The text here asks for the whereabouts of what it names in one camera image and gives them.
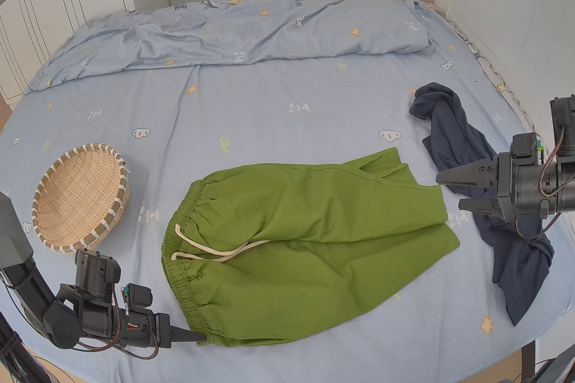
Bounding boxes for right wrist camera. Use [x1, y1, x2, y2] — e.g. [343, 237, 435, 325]
[511, 133, 542, 166]

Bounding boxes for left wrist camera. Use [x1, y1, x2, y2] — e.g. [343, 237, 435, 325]
[122, 282, 153, 314]

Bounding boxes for dark blue garment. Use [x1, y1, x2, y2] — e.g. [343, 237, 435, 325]
[408, 81, 555, 326]

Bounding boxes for round woven basket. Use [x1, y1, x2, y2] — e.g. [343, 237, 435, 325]
[31, 143, 131, 255]

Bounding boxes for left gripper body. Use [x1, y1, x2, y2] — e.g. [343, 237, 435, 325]
[114, 311, 172, 349]

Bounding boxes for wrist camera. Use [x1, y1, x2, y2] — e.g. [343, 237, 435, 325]
[122, 282, 153, 314]
[511, 133, 542, 166]

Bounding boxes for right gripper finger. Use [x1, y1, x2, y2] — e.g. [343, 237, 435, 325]
[458, 192, 505, 229]
[437, 159, 498, 189]

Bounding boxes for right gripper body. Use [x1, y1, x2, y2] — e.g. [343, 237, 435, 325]
[496, 152, 558, 224]

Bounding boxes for pale blue quilt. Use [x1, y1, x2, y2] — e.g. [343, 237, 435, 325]
[25, 0, 435, 95]

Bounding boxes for green shorts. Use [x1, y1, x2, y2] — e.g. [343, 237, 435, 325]
[162, 147, 461, 348]

